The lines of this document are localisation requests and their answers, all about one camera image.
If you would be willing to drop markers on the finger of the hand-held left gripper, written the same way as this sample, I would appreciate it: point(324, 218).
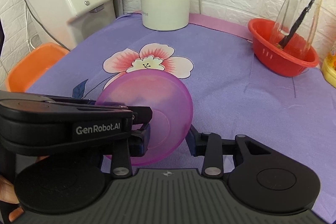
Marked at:
point(76, 102)
point(141, 115)

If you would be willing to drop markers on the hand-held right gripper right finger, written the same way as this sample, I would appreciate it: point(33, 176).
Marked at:
point(193, 139)

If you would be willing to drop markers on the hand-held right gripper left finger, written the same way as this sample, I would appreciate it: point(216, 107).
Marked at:
point(143, 140)

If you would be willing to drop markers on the purple plastic bowl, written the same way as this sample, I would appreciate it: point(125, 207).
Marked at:
point(157, 100)

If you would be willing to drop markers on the person's left hand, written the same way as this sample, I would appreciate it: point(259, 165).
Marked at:
point(6, 188)

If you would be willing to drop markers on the orange plastic stool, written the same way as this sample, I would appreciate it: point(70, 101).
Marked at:
point(29, 66)

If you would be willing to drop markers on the purple floral tablecloth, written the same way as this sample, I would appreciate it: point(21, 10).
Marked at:
point(223, 87)

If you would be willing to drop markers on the white water dispenser with screen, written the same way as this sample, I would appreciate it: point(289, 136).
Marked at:
point(52, 8)

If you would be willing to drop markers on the red plastic basket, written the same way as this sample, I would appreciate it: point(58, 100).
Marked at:
point(278, 61)

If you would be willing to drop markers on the yellow detergent pump bottle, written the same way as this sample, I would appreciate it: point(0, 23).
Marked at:
point(331, 69)

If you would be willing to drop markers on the black stirring stick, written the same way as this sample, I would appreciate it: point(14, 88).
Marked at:
point(302, 16)

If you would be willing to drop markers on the clear glass pitcher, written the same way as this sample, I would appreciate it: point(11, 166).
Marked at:
point(296, 3)

